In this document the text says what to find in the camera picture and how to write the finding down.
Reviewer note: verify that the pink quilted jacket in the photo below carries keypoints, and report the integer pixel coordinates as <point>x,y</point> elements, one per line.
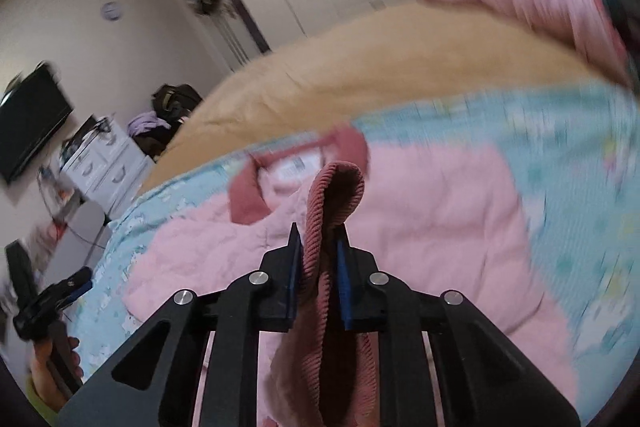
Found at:
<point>437,217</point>

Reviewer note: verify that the dark bag pile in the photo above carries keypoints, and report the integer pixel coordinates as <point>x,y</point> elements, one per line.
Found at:
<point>175,104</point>

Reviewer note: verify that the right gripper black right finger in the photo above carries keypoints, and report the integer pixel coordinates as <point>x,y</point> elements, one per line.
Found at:
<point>360,306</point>

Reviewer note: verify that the white drawer chest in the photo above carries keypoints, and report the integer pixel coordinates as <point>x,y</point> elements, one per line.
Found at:
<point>104,164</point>

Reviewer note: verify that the hello kitty blue sheet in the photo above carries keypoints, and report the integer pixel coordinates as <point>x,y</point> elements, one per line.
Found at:
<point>573,153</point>

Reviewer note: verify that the tan bed blanket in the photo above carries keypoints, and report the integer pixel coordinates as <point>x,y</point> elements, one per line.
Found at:
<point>405,53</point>

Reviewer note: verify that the white bedroom door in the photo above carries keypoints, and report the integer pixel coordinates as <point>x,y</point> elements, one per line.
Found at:
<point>228,32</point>

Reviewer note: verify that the purple cloth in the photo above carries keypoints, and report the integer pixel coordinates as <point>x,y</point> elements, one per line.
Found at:
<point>145,122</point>

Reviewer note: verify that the black wall television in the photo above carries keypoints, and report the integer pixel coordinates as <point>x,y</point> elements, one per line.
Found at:
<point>33,109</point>

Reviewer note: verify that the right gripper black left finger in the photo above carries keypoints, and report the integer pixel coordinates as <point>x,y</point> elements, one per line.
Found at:
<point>278,304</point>

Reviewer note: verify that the round wall clock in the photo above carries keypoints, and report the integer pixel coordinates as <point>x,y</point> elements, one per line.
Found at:
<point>111,11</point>

